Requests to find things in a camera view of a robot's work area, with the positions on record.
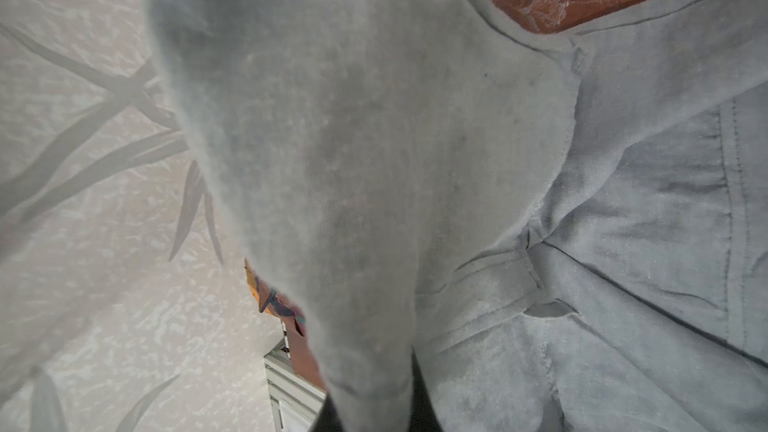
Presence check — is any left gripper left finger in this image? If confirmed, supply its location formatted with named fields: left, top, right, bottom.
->
left=310, top=398, right=344, bottom=432

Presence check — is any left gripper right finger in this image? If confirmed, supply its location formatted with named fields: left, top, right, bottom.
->
left=409, top=354, right=443, bottom=432

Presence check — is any grey long sleeve shirt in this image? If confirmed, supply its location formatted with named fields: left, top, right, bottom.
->
left=142, top=0, right=767, bottom=431

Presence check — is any folded multicolour plaid shirt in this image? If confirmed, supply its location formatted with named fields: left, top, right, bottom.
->
left=244, top=260, right=306, bottom=337

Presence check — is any aluminium front rail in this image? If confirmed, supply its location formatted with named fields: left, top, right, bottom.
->
left=263, top=338, right=326, bottom=432

